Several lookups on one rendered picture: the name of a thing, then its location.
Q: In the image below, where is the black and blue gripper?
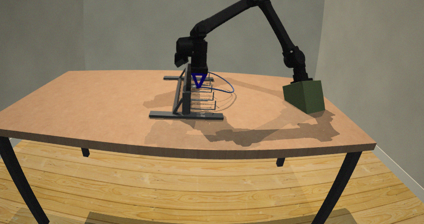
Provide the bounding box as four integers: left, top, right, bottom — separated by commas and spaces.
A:
191, 54, 208, 88

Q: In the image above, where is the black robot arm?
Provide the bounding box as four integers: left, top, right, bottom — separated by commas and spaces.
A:
174, 0, 313, 84

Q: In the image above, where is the grey patch panel rack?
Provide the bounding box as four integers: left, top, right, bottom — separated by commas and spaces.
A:
149, 63, 224, 120

